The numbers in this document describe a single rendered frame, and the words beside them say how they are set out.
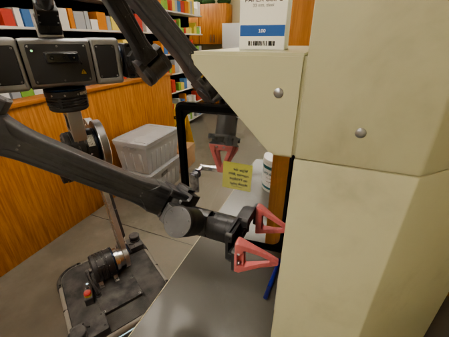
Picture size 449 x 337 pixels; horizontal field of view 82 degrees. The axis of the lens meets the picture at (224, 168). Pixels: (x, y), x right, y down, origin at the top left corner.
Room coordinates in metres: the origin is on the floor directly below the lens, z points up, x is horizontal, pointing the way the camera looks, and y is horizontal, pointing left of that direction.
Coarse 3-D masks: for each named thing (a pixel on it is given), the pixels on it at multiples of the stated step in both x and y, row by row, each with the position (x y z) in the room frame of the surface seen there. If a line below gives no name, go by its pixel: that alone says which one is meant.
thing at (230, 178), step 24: (192, 120) 0.61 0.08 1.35; (216, 120) 0.59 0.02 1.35; (240, 120) 0.57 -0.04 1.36; (192, 144) 0.61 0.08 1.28; (216, 144) 0.59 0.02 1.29; (240, 144) 0.57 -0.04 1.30; (192, 168) 0.61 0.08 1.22; (216, 168) 0.59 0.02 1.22; (240, 168) 0.57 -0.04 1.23; (264, 168) 0.56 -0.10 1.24; (288, 168) 0.54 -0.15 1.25; (216, 192) 0.59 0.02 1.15; (240, 192) 0.57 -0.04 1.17; (264, 192) 0.56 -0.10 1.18; (264, 216) 0.55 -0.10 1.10; (264, 240) 0.55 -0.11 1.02
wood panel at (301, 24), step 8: (296, 0) 0.61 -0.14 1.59; (304, 0) 0.61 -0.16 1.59; (312, 0) 0.60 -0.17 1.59; (296, 8) 0.61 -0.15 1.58; (304, 8) 0.61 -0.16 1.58; (312, 8) 0.60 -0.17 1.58; (296, 16) 0.61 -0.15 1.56; (304, 16) 0.61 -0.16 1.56; (312, 16) 0.60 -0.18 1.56; (296, 24) 0.61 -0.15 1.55; (304, 24) 0.61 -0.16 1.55; (296, 32) 0.61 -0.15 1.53; (304, 32) 0.60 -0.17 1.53; (296, 40) 0.61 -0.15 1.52; (304, 40) 0.60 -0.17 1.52
